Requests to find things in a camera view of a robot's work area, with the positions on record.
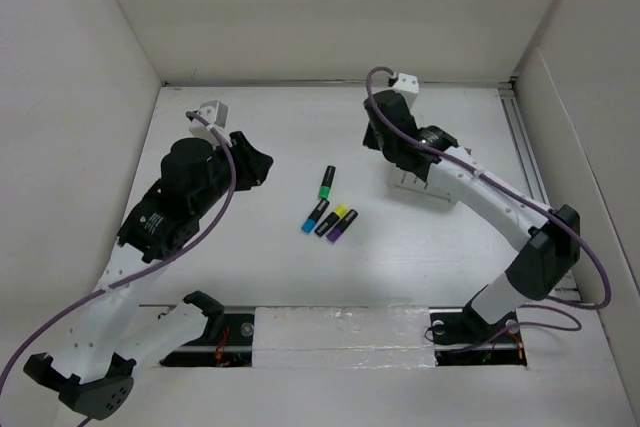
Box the white two-slot organizer box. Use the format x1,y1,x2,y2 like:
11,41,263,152
390,146,459,206

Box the yellow cap highlighter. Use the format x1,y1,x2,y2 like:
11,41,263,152
314,204,348,237

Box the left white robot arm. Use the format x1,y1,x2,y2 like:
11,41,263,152
23,131,273,420

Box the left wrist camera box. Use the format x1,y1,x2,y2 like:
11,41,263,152
189,100,229,144

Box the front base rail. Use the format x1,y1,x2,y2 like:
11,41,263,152
162,306,527,370

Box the purple cap highlighter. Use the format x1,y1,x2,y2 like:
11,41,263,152
326,209,359,243

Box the aluminium rail right side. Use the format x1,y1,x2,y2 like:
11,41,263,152
499,77,581,298

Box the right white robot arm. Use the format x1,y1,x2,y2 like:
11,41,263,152
363,90,580,345

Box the blue cap highlighter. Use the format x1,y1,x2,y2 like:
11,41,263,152
301,199,330,234

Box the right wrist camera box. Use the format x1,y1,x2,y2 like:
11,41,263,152
388,72,419,99

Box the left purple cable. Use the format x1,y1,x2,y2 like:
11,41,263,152
0,109,237,427

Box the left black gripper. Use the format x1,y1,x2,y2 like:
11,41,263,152
192,131,272,217

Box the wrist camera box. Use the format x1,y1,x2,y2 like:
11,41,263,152
388,72,419,99
189,100,229,144

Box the green cap highlighter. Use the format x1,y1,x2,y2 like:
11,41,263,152
318,165,336,200

